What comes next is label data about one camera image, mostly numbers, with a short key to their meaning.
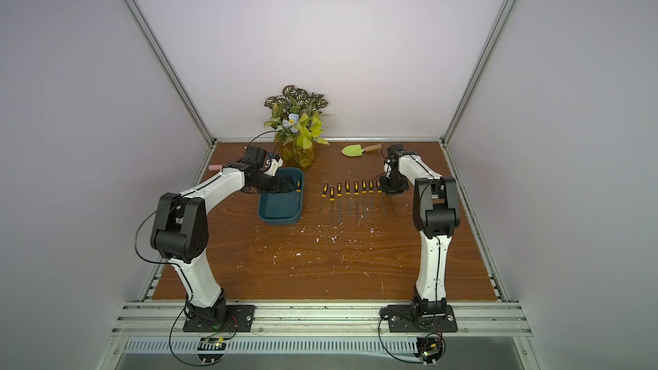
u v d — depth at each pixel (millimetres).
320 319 742
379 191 1002
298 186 968
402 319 725
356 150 1174
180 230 502
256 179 806
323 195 1004
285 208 1011
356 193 1004
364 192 1009
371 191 1017
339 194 1004
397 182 892
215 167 1094
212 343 717
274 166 891
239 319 726
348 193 1007
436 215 564
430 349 696
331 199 998
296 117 921
